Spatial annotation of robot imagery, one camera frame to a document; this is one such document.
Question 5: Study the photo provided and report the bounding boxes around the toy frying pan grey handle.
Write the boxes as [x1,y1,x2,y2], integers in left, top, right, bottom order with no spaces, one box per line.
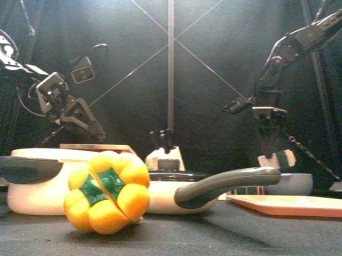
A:
[144,166,283,215]

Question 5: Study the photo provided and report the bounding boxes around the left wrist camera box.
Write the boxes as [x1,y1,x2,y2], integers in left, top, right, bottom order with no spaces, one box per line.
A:
[69,55,97,85]

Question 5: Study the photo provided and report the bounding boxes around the brown wooden board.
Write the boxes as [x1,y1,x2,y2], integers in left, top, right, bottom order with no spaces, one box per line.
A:
[58,143,137,155]

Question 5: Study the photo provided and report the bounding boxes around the dark pan lid grey knob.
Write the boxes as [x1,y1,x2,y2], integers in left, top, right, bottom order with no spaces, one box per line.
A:
[148,158,210,183]

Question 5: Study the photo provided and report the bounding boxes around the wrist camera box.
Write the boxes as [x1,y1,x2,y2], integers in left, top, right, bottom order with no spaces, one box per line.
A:
[69,55,97,85]
[221,96,256,115]

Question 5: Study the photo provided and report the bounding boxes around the grey vertical frame pole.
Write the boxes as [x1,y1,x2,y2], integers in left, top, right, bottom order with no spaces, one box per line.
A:
[166,0,176,133]

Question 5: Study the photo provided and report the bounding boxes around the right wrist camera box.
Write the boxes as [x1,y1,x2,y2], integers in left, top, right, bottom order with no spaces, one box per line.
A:
[221,96,256,115]

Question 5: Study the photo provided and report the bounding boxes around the white toy bowl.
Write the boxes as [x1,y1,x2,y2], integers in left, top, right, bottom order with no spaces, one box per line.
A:
[264,172,315,196]

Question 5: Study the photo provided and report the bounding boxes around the pink plastic tray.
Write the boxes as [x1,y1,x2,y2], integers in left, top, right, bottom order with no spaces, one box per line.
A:
[224,194,342,220]

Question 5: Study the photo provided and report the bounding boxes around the black diagonal strut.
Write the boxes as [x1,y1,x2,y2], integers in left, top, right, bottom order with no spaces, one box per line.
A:
[284,133,342,183]

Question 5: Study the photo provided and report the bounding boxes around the thin diagonal frame cord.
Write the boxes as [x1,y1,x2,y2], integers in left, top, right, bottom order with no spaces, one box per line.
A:
[128,0,246,98]
[86,0,224,108]

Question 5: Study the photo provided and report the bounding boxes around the black handled toy knife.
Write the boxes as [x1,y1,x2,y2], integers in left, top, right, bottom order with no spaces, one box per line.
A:
[158,128,174,154]
[148,130,160,148]

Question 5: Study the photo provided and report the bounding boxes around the white toy pot dark handle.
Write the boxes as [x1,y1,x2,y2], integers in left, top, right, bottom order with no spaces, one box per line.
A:
[0,147,104,216]

